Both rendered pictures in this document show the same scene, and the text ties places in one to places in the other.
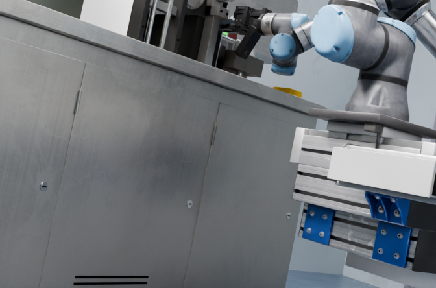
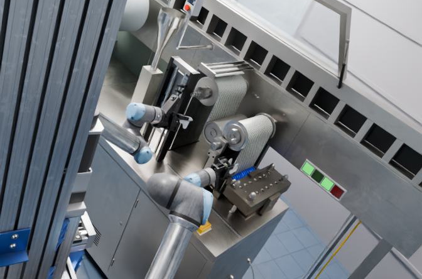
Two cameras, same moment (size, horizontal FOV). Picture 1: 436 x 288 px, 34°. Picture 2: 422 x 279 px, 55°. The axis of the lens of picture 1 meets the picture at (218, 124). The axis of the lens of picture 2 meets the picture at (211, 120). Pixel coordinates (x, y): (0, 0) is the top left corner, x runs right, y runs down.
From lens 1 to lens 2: 2.87 m
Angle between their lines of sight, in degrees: 82
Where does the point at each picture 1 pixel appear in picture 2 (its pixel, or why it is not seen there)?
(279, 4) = (413, 201)
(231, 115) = (147, 202)
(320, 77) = not seen: outside the picture
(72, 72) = not seen: hidden behind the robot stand
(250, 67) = (237, 202)
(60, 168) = not seen: hidden behind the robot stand
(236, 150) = (148, 222)
